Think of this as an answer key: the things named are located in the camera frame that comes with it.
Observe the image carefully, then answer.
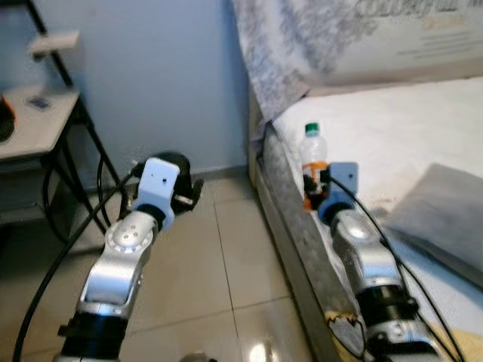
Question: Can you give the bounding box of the green-capped plastic drink bottle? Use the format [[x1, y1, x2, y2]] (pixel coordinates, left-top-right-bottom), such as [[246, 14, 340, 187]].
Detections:
[[300, 122, 330, 213]]

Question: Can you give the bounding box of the grey pillow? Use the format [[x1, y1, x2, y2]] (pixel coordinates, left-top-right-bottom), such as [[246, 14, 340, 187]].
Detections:
[[380, 162, 483, 286]]

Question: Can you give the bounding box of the black round waste bin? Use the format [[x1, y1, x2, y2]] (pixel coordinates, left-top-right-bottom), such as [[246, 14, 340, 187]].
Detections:
[[153, 151, 194, 182]]

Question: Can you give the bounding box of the white quilted bed mattress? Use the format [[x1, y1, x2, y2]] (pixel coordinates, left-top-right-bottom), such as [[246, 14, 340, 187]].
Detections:
[[248, 75, 483, 362]]

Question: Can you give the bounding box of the patterned plastic-wrapped mattress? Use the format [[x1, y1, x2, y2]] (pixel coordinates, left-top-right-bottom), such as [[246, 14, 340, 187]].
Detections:
[[229, 0, 483, 125]]

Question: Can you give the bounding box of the orange and black object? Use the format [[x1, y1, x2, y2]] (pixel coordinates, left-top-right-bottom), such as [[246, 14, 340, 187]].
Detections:
[[0, 97, 17, 144]]

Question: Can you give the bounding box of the beige shelf board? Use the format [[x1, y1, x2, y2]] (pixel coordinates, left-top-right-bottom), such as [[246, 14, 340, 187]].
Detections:
[[27, 30, 81, 59]]

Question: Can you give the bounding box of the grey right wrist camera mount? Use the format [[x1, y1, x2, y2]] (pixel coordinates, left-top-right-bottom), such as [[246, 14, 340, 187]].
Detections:
[[320, 161, 360, 221]]

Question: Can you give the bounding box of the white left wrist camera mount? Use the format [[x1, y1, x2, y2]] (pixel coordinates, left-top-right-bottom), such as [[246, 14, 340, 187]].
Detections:
[[133, 156, 183, 229]]

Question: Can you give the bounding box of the thin black looped cable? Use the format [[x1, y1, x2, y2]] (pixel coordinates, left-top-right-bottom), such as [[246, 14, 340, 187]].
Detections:
[[40, 155, 115, 227]]

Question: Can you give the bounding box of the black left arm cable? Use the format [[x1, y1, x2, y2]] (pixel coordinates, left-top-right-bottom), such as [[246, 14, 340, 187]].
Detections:
[[11, 172, 144, 362]]

